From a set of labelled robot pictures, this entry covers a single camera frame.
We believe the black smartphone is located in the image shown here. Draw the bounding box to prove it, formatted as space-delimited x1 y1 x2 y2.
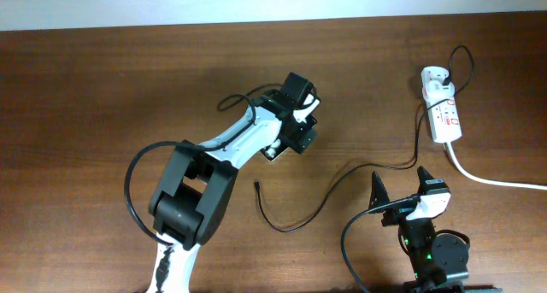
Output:
261 138 287 161

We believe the white power strip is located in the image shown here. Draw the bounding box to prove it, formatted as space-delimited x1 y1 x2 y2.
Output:
425 93 462 144

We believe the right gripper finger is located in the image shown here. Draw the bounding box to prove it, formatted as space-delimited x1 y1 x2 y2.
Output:
368 171 391 214
417 166 436 195

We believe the white usb charger adapter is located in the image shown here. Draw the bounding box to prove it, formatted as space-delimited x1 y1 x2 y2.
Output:
421 66 456 103

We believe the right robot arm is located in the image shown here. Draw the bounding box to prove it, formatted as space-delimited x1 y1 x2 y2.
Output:
369 167 470 292

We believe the black charging cable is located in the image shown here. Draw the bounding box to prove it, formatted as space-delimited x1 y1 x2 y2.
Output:
253 44 475 234

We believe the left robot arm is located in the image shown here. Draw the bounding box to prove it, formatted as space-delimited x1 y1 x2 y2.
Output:
148 73 321 292

